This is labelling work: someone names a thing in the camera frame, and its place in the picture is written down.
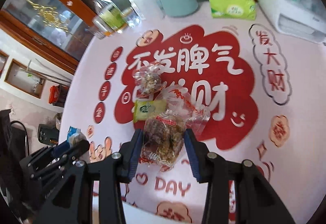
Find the blue candy bar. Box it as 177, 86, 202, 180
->
67, 126, 87, 147

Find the nut brittle clear packet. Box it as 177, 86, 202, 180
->
139, 85, 210, 170

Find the red container on floor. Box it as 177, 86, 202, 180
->
49, 85, 68, 108

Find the small green candy packet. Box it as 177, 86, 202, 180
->
133, 100, 167, 123

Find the small clear nut packet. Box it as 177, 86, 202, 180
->
133, 62, 166, 98

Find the clear bottle green label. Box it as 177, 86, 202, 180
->
92, 0, 127, 32

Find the small glass jar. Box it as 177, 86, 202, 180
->
122, 7, 141, 28

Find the white plastic bottle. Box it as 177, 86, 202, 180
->
120, 0, 165, 20

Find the wooden wall niche frame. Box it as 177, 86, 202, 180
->
4, 59, 45, 99

